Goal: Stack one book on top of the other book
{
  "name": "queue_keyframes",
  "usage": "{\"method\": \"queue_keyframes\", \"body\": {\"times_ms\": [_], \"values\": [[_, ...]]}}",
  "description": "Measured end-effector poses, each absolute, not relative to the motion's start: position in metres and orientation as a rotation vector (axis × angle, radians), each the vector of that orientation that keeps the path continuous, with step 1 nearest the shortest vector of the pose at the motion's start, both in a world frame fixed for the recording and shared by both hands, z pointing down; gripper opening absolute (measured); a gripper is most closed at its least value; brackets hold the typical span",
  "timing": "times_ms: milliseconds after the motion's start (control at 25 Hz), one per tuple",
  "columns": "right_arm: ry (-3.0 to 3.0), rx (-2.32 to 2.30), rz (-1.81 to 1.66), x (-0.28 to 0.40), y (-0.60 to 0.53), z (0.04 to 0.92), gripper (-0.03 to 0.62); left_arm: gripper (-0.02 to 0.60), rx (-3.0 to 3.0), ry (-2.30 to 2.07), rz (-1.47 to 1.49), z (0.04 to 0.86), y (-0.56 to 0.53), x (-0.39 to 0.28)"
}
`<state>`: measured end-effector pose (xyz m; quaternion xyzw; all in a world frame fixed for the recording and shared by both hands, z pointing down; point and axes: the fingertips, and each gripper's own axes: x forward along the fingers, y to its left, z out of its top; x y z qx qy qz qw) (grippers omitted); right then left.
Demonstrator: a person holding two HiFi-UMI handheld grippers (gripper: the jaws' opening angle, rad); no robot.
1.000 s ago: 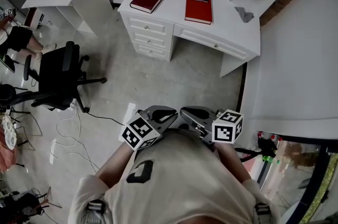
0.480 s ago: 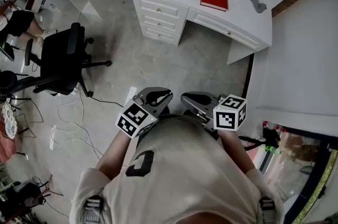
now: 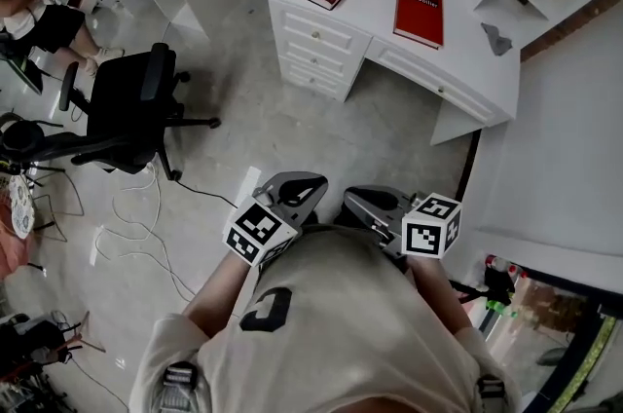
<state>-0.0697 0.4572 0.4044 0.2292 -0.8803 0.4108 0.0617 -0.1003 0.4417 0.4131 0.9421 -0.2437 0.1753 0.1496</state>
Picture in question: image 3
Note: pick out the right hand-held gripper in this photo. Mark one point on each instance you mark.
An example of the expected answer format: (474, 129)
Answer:
(422, 238)

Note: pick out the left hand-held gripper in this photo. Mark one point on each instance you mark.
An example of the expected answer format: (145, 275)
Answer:
(258, 228)

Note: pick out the bright red book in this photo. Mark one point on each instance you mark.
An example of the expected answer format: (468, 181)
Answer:
(418, 14)

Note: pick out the person's left forearm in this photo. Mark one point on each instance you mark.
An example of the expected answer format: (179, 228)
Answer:
(220, 296)

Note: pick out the person's right forearm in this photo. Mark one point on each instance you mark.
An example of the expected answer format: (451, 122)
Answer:
(440, 296)

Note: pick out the white power strip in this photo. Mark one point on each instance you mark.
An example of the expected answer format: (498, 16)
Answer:
(247, 184)

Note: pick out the clear bottle with red cap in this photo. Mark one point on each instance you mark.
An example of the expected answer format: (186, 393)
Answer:
(506, 266)

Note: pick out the green bottle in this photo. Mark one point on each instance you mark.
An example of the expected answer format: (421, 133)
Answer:
(502, 308)

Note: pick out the person's beige t-shirt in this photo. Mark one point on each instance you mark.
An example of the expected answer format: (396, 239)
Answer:
(340, 318)

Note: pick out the black office chair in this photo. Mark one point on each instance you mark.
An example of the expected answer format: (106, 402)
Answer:
(124, 109)

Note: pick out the grey cloth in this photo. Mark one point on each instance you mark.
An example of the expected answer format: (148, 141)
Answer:
(497, 40)

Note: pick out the white desk with drawers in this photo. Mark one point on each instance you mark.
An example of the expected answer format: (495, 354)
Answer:
(375, 19)

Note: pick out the patterned round plate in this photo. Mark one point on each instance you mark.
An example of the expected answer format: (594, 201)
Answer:
(20, 206)

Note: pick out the black mesh chair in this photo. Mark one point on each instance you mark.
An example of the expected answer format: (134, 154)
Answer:
(22, 138)

